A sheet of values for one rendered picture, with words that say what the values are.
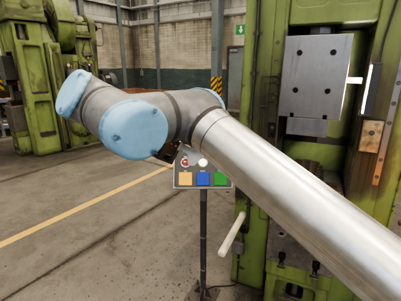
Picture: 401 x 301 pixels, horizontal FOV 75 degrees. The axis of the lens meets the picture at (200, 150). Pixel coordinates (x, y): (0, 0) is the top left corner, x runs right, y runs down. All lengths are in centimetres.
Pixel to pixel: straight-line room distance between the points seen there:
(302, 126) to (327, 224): 116
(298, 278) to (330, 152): 85
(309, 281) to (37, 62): 514
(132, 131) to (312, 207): 26
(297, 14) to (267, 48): 22
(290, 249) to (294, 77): 99
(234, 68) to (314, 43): 697
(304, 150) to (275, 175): 166
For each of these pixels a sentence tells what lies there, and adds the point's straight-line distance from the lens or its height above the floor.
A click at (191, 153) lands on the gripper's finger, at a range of 65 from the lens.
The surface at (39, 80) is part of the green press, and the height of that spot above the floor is 136.
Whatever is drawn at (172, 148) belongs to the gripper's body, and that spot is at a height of 144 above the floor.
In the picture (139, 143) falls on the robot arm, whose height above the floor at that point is 152.
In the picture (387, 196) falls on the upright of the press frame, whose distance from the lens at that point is 179.
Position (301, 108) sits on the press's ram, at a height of 141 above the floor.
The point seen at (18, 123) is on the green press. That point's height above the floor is 61.
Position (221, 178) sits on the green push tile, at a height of 101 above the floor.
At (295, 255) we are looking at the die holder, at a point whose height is 55.
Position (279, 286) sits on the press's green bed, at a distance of 201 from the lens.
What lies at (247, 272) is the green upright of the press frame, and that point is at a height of 14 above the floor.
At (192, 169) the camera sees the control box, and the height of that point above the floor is 105.
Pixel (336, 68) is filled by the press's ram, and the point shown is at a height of 161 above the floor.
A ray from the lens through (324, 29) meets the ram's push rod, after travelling 166.
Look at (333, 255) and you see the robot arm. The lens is 36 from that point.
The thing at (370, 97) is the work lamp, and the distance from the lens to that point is 158.
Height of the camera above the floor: 163
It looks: 18 degrees down
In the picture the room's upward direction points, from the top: straight up
